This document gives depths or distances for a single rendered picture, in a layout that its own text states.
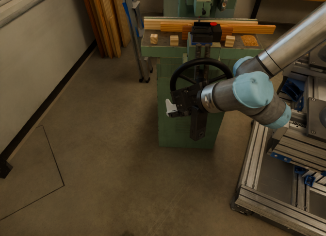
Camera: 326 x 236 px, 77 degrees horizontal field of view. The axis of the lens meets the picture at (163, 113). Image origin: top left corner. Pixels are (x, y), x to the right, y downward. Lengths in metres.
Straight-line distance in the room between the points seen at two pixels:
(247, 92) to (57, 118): 1.87
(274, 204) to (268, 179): 0.16
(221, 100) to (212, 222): 1.12
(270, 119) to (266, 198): 0.93
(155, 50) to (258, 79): 0.70
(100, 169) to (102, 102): 0.72
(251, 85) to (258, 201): 1.01
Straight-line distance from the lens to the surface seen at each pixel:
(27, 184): 1.83
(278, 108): 0.54
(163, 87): 1.21
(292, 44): 0.61
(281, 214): 1.41
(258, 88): 0.45
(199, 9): 1.11
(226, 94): 0.47
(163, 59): 1.10
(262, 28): 1.27
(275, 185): 1.49
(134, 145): 1.72
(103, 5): 2.45
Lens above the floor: 1.43
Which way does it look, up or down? 48 degrees down
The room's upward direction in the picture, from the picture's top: straight up
